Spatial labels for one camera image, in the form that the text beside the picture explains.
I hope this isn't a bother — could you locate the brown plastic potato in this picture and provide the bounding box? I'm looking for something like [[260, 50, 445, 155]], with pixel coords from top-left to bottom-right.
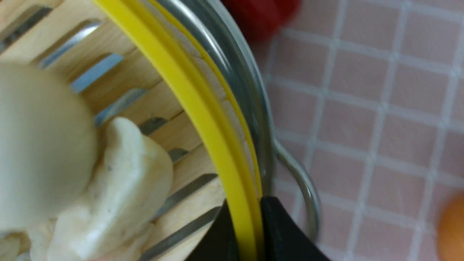
[[436, 194, 464, 261]]

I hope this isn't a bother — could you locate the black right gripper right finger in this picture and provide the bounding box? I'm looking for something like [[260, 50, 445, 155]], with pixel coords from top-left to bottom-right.
[[260, 196, 329, 261]]

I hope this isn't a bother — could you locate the pink checkered tablecloth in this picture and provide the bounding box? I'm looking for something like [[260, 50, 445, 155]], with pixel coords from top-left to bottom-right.
[[253, 0, 463, 261]]

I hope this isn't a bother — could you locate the stainless steel pot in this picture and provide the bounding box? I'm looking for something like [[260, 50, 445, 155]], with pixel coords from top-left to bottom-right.
[[0, 0, 322, 261]]

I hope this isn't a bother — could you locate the bamboo steamer basket yellow rim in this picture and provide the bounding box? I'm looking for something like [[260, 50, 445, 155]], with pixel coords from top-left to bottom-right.
[[0, 0, 264, 261]]

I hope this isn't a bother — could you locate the white steamed bun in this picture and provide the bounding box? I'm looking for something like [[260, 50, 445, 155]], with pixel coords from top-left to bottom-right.
[[1, 63, 174, 261]]

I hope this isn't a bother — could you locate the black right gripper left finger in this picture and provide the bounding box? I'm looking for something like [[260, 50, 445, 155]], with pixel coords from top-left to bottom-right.
[[185, 201, 239, 261]]

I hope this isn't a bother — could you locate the red plastic pepper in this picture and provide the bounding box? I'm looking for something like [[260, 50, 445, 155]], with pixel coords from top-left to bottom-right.
[[222, 0, 302, 42]]

